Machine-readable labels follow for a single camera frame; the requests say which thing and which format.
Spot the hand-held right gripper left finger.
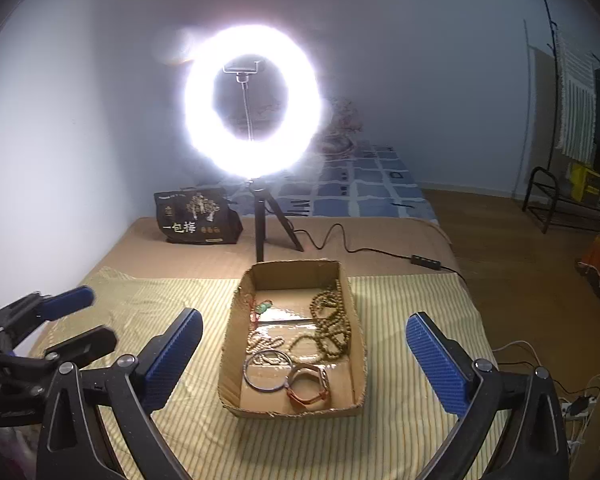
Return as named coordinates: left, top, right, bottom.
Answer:
left=35, top=307, right=204, bottom=480

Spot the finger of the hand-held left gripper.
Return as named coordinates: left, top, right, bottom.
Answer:
left=0, top=325, right=119, bottom=367
left=0, top=285, right=95, bottom=334

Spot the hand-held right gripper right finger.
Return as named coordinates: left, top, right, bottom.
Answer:
left=405, top=311, right=571, bottom=480

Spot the silver bangle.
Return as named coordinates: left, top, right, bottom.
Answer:
left=244, top=352, right=294, bottom=391

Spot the green pendant with red cord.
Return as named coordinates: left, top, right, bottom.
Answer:
left=250, top=296, right=277, bottom=327

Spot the brown wooden bead necklace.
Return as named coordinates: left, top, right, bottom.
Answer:
left=308, top=277, right=354, bottom=361

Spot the cardboard box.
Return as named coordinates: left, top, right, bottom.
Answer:
left=217, top=259, right=370, bottom=419

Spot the striped cloth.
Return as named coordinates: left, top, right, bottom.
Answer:
left=27, top=265, right=512, bottom=480

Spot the black printed bag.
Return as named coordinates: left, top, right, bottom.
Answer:
left=153, top=187, right=244, bottom=246

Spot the power strip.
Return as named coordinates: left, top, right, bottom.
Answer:
left=561, top=394, right=599, bottom=419

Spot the black tripod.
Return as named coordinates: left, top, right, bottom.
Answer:
left=252, top=177, right=305, bottom=264

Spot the black metal rack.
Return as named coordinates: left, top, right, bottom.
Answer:
left=523, top=0, right=600, bottom=234

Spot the yellow box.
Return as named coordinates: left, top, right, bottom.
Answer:
left=569, top=162, right=600, bottom=199

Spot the patterned pillow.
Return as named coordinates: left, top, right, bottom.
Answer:
left=319, top=96, right=367, bottom=159

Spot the white knitted garment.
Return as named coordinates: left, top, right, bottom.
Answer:
left=554, top=25, right=599, bottom=167

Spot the small white bead bracelet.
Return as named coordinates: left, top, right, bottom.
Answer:
left=247, top=329, right=287, bottom=366

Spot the white cable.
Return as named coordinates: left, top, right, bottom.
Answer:
left=495, top=339, right=600, bottom=461

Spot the wristwatch with brown strap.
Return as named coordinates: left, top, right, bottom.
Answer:
left=284, top=363, right=332, bottom=409

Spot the black power cable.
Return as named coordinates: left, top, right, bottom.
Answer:
left=292, top=223, right=470, bottom=287

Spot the ring light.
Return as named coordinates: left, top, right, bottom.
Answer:
left=182, top=23, right=327, bottom=181

